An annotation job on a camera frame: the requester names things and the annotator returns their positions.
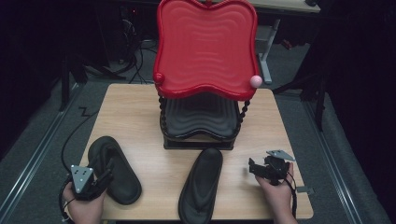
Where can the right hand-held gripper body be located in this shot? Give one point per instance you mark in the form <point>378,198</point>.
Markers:
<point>277,168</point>

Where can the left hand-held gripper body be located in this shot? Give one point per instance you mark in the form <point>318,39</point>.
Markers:
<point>81,179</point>

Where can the black flip-flop slipper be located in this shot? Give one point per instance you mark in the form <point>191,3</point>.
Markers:
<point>123,183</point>
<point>202,183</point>

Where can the red and black shoe rack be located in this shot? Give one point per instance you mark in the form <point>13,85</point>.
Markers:
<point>205,53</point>

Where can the person's right hand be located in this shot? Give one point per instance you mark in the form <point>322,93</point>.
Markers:
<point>278,196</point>

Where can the person's left hand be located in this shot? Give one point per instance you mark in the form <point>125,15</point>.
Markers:
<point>85,210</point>

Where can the black metal stand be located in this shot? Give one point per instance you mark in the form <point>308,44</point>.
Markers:
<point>65,84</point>
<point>317,93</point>

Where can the beige desk with white leg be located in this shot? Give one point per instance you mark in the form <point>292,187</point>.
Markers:
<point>271,46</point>

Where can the small grey metal bracket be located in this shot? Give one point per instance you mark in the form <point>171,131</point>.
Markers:
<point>305,189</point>

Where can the metal floor rail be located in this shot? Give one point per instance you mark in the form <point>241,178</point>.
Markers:
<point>34,155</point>
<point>333,161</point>

